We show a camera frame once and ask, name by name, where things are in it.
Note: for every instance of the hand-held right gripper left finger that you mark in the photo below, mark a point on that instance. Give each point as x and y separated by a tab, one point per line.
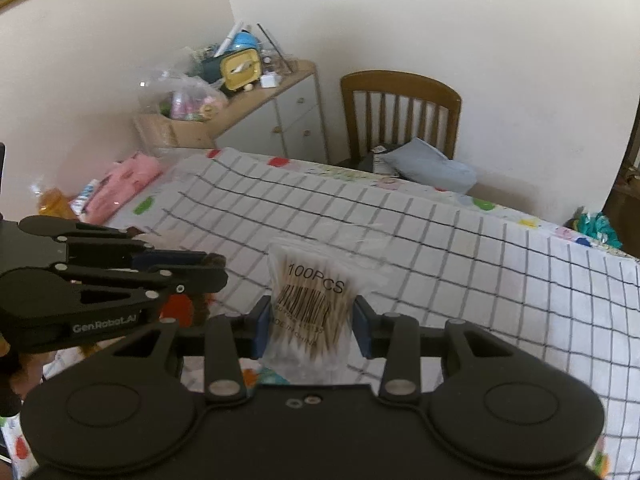
260	330

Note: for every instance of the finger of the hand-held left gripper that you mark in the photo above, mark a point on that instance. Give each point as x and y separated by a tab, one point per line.
200	280
167	260

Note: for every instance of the toothpaste tube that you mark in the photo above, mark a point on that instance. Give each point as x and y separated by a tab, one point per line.
86	196

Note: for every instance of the small white box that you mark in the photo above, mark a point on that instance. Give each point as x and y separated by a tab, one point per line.
270	81

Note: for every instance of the yellow tissue box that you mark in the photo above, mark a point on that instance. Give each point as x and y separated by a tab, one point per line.
240	72

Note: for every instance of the plastic bag of colourful things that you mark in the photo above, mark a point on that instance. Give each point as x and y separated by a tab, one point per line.
192	102

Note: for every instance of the white paper roll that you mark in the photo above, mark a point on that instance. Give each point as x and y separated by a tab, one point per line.
227	40

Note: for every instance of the dark green container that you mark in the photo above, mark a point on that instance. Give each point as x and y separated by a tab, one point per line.
210	67

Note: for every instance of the amber liquid bottle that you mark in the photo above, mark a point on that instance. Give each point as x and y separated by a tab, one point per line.
52	205

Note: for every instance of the dark wooden furniture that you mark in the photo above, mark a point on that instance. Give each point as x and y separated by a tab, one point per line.
625	210

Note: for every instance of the brown wooden chair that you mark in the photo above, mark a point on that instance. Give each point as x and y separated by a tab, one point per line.
400	85

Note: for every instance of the person's left hand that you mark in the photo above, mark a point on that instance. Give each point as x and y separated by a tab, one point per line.
31	372

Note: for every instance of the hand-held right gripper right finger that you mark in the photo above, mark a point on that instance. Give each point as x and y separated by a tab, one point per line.
361	330

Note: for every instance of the wooden storage box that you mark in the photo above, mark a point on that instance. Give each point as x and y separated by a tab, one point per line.
165	132

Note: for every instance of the green packets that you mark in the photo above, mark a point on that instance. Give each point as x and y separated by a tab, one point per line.
597	227

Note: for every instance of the white cabinet with wooden top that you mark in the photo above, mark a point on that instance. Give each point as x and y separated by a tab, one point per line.
295	115

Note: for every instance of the bag of cotton swabs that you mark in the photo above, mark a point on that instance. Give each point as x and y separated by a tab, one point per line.
312	310

